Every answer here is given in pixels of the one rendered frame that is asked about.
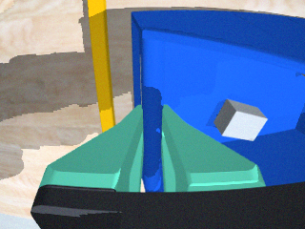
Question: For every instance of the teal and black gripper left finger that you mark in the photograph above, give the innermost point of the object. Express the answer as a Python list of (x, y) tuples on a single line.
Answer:
[(106, 160)]

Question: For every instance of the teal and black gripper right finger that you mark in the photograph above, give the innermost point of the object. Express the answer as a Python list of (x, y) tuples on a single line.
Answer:
[(199, 162)]

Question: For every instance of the yellow long thin bar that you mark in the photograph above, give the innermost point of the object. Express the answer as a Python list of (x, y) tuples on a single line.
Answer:
[(101, 61)]

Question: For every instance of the blue bin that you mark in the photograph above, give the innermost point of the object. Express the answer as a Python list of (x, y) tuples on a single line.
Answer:
[(197, 82)]

